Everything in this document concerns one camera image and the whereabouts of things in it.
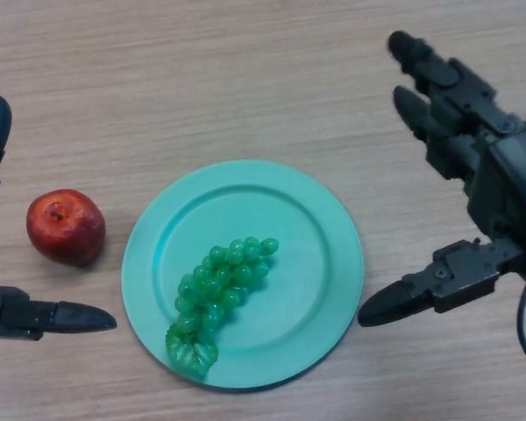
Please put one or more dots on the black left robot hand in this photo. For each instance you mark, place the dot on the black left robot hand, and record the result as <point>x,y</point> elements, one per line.
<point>13,313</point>

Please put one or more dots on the green round plate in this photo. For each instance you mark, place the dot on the green round plate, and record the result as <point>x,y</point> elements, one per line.
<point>298,263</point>

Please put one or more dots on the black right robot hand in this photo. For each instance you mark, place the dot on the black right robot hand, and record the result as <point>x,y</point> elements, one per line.
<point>508,175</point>

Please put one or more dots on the red apple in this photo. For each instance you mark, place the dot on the red apple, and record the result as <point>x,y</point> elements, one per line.
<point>66,228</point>

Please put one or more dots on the green grapes bunch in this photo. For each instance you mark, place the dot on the green grapes bunch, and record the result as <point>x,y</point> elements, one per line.
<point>219,285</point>

